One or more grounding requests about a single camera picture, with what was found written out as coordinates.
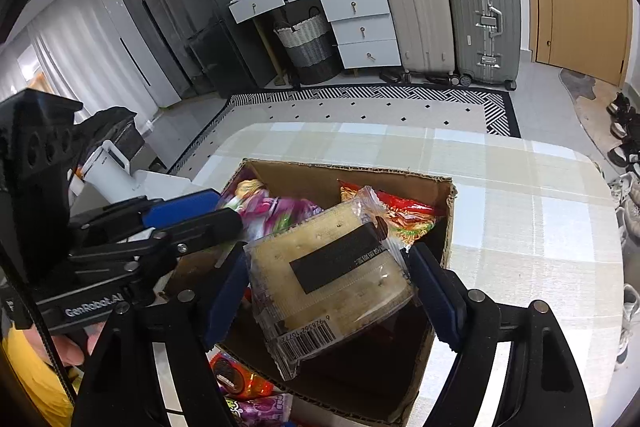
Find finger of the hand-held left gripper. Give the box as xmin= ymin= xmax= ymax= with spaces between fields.
xmin=70 ymin=188 xmax=221 ymax=248
xmin=67 ymin=207 xmax=246 ymax=275

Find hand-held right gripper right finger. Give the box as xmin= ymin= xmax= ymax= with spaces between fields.
xmin=407 ymin=242 xmax=596 ymax=427

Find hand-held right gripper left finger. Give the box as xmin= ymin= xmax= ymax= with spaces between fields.
xmin=70 ymin=242 xmax=251 ymax=427

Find pink purple candy packet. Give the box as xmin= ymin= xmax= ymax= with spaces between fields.
xmin=220 ymin=179 xmax=323 ymax=240

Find brown cardboard box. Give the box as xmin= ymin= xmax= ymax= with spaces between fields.
xmin=165 ymin=158 xmax=458 ymax=425

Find cracker packet with black label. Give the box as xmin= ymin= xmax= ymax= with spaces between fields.
xmin=245 ymin=187 xmax=416 ymax=380

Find red cookie packet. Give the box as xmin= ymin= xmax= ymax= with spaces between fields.
xmin=210 ymin=352 xmax=273 ymax=400

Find red yellow noodle packet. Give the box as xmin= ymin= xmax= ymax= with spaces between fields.
xmin=340 ymin=179 xmax=441 ymax=248

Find person's left hand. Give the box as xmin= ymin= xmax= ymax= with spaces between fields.
xmin=47 ymin=324 xmax=103 ymax=370

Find white side table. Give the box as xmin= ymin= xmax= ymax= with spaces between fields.
xmin=70 ymin=169 xmax=196 ymax=228

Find white kettle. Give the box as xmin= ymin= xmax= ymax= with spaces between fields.
xmin=80 ymin=139 xmax=133 ymax=202

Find black cloth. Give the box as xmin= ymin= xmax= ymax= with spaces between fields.
xmin=75 ymin=107 xmax=138 ymax=162

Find white curtain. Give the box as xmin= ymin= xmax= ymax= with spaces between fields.
xmin=0 ymin=7 xmax=101 ymax=108

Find white wardrobe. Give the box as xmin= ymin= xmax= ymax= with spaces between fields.
xmin=90 ymin=0 xmax=183 ymax=108

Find black white patterned rug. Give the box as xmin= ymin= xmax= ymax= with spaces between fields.
xmin=167 ymin=88 xmax=522 ymax=172

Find dark grey refrigerator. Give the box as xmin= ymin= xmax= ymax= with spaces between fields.
xmin=150 ymin=0 xmax=273 ymax=98

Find woven laundry basket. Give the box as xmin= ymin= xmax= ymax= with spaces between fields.
xmin=272 ymin=7 xmax=343 ymax=85

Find scattered black white shoes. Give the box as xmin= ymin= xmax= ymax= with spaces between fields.
xmin=605 ymin=92 xmax=640 ymax=363

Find person's yellow clothing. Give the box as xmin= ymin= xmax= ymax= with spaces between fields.
xmin=0 ymin=322 xmax=81 ymax=427

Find grey door mat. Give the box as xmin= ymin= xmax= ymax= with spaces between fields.
xmin=559 ymin=67 xmax=626 ymax=168

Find white drawer desk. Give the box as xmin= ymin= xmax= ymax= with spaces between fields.
xmin=229 ymin=0 xmax=403 ymax=70

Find silver suitcase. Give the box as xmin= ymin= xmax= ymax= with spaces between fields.
xmin=442 ymin=0 xmax=522 ymax=90

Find cream suitcase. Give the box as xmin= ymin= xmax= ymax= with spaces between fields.
xmin=375 ymin=0 xmax=457 ymax=82

